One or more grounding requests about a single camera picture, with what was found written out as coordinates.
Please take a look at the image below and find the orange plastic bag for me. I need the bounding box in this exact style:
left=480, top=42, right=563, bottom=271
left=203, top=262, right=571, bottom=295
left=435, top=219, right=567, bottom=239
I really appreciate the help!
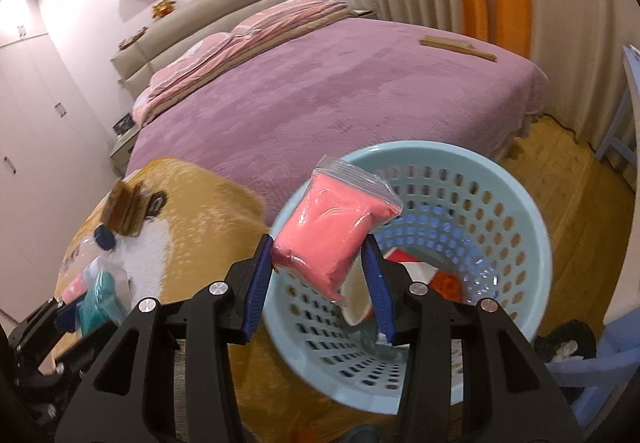
left=430, top=273, right=463, bottom=304

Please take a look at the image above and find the pink pillow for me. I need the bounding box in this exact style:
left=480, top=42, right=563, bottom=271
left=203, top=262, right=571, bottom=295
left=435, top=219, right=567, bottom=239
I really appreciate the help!
left=232, top=0, right=321, bottom=36
left=150, top=34, right=236, bottom=88

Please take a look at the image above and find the clear plastic bag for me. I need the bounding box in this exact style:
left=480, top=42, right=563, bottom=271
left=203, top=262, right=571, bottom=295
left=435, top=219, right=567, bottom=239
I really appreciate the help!
left=60, top=243, right=132, bottom=306

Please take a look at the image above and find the dark blue cap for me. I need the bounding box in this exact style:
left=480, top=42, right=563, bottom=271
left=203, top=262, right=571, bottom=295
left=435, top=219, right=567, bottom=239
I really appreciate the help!
left=95, top=225, right=119, bottom=251

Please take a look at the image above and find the white wardrobe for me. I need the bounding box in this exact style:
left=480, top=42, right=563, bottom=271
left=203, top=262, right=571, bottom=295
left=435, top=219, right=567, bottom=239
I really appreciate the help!
left=0, top=0, right=126, bottom=319

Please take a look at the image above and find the patterned cloth strip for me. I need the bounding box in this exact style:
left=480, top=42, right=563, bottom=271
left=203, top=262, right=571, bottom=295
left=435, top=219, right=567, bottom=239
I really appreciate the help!
left=118, top=27, right=148, bottom=48

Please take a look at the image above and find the red white packet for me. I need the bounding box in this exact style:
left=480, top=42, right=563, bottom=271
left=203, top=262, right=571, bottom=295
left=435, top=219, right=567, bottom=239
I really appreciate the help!
left=387, top=248, right=441, bottom=284

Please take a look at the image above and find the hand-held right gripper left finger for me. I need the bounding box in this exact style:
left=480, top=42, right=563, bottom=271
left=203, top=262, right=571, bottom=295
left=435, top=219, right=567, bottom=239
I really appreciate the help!
left=60, top=233, right=275, bottom=443

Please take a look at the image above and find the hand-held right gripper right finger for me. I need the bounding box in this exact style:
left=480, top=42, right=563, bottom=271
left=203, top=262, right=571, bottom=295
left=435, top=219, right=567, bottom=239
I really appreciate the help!
left=361, top=234, right=583, bottom=443

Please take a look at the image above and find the dark patterned slipper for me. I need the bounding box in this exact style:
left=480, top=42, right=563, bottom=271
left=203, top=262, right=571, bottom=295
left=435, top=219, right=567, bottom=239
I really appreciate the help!
left=535, top=320, right=598, bottom=364

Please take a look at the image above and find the yellow printed blanket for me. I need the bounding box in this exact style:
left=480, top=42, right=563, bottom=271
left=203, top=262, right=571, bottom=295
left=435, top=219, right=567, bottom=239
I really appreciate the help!
left=0, top=155, right=451, bottom=443

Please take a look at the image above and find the bed with purple cover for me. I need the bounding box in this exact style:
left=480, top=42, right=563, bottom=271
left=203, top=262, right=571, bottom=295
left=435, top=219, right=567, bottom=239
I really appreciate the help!
left=122, top=15, right=548, bottom=224

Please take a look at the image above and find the folded wooden fan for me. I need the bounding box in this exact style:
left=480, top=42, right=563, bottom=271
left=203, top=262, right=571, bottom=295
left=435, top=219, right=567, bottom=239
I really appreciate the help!
left=419, top=36, right=497, bottom=62

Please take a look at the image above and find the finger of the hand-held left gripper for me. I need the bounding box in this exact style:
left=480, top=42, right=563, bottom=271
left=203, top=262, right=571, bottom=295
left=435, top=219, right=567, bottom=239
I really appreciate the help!
left=15, top=333, right=101, bottom=424
left=10, top=295, right=85, bottom=349

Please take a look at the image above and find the light blue plastic basket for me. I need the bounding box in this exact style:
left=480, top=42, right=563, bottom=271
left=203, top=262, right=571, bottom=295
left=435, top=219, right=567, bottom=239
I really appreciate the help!
left=262, top=140, right=553, bottom=409

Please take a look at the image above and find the orange paper cup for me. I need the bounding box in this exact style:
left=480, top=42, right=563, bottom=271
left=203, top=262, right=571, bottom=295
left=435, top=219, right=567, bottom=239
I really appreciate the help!
left=342, top=248, right=373, bottom=328

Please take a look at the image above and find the pink clay bag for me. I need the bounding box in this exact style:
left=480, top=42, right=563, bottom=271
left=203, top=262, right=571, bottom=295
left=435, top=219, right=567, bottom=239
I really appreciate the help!
left=271, top=155, right=405, bottom=302

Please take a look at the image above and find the beige padded headboard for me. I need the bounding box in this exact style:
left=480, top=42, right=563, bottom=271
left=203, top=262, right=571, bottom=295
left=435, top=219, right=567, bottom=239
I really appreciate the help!
left=111, top=0, right=311, bottom=96

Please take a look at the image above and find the teal clay bag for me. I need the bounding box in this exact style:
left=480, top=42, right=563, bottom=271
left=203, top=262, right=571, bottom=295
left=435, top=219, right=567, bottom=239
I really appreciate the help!
left=80, top=270, right=128, bottom=336

